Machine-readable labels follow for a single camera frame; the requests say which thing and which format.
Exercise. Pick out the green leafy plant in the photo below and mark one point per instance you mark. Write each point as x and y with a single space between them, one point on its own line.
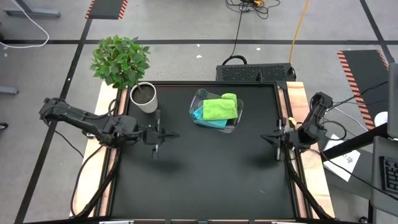
119 60

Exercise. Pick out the yellow-green microfiber towel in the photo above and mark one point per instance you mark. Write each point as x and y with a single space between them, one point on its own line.
229 96

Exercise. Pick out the grey monitor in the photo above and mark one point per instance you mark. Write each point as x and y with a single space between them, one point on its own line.
393 99

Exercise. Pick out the black keyboard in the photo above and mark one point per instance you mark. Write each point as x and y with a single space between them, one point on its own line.
390 174

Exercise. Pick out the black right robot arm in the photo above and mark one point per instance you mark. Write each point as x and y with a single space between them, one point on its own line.
317 118

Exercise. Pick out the clear plastic bin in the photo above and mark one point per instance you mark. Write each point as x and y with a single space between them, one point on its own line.
237 123

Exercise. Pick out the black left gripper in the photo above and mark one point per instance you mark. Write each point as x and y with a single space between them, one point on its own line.
152 135

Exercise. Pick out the white round cup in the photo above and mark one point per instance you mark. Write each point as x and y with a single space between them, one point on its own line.
382 119

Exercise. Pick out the black furniture caster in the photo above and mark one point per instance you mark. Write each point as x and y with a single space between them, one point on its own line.
3 125

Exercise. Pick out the black desk bar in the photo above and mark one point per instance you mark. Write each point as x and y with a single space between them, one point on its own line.
354 141

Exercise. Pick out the black computer case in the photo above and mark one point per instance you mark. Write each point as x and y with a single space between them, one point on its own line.
255 73

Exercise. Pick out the white paper sheet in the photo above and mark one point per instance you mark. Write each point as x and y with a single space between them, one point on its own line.
342 161

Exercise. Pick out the black hazard-striped floor mat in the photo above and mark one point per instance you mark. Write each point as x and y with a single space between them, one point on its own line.
105 7
363 77

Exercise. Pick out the grey metal furniture leg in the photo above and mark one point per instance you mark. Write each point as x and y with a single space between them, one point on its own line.
31 12

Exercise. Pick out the grey desk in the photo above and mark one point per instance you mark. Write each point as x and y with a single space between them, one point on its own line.
374 174

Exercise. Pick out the wooden table side board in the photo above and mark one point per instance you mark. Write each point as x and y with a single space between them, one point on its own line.
298 99
102 99

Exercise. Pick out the grey metal furniture foot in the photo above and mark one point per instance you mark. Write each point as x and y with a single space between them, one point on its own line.
9 90

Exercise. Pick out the yellow gripper clip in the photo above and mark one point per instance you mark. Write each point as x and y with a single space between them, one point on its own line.
291 121

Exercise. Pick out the blue microfiber towel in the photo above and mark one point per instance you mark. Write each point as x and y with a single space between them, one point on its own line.
208 123

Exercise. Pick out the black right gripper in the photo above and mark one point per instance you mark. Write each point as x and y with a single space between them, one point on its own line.
287 140

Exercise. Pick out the green microfiber towel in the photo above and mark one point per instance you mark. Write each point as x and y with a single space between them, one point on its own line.
219 109

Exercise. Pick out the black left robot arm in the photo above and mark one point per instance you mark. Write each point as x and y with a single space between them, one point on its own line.
93 123

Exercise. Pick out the white plant pot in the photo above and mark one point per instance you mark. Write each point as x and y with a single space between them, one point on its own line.
146 105

